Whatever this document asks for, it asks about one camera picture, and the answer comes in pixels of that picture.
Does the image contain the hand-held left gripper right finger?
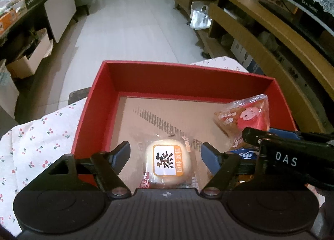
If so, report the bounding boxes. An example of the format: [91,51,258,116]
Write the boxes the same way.
[200,142,311,199]

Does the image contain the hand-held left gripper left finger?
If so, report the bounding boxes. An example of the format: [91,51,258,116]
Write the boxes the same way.
[23,141,132,199]

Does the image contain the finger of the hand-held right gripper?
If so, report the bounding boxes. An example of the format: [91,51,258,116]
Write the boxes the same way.
[241,127,272,150]
[268,128,334,144]

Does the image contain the blue snack packet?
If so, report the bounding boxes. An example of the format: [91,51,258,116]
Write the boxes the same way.
[232,148,262,161]

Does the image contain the red orange snack packet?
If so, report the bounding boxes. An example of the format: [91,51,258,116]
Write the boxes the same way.
[213,94,270,152]

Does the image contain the white round cake packet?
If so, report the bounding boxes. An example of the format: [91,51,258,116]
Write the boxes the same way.
[130,133,206,191]

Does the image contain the red cardboard box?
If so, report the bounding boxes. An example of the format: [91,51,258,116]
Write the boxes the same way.
[71,60,298,193]

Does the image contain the dark chair back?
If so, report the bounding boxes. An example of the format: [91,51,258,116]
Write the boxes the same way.
[68,89,91,106]

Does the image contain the white blue box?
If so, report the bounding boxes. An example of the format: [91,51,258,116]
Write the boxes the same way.
[231,38,264,74]

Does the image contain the cherry print tablecloth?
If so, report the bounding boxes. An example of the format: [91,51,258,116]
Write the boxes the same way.
[0,57,326,238]

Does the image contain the wooden cabinet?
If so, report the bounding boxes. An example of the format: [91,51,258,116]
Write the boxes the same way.
[172,0,334,134]

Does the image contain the open white cardboard box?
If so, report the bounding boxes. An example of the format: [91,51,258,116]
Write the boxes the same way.
[6,28,54,79]

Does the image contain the white plastic bag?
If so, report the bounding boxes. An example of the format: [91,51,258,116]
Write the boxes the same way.
[190,1,212,30]

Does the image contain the white storage box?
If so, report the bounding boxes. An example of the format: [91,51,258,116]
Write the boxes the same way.
[0,60,20,121]

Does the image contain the black side table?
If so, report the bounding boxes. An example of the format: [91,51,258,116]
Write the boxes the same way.
[0,0,78,47]

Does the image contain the pile of assorted snack boxes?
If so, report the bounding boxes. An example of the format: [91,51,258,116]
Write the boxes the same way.
[0,0,57,35]

